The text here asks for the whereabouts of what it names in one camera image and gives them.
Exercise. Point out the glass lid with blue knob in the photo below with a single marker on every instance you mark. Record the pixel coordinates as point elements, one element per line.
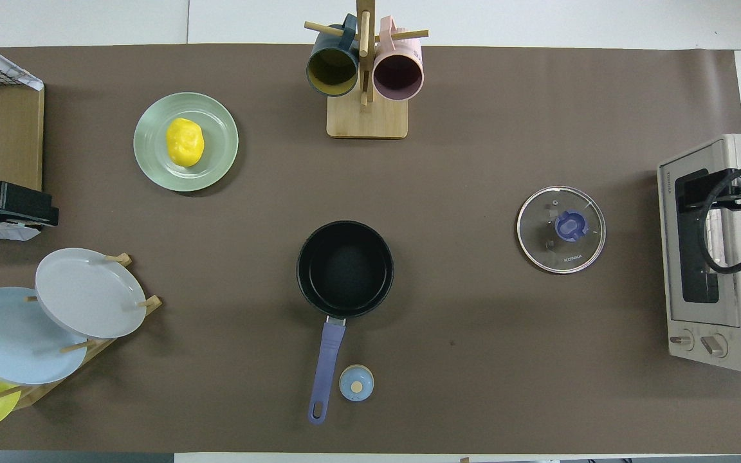
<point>541,225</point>

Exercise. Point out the yellow lemon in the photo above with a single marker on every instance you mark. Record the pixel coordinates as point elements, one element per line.
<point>184,143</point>

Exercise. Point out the grey plate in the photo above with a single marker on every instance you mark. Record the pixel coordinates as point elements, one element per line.
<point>87,292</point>

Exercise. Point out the light blue plate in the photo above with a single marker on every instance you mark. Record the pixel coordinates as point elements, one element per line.
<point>10,337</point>

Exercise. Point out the wooden plate rack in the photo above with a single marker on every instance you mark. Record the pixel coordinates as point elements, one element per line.
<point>42,386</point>

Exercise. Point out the mint green plate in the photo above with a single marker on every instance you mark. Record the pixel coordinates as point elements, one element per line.
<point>219,141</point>

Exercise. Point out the brown table mat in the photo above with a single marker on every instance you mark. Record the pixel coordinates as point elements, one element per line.
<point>473,354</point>

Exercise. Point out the pink ribbed mug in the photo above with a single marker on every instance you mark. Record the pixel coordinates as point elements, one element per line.
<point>398,74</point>

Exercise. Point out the dark blue saucepan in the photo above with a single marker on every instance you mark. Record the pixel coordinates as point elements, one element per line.
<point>345,267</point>

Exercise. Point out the dark teal mug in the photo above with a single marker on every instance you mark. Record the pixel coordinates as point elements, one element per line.
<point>332,67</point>

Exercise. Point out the wooden mug rack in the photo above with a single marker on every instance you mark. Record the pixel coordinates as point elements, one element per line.
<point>367,119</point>

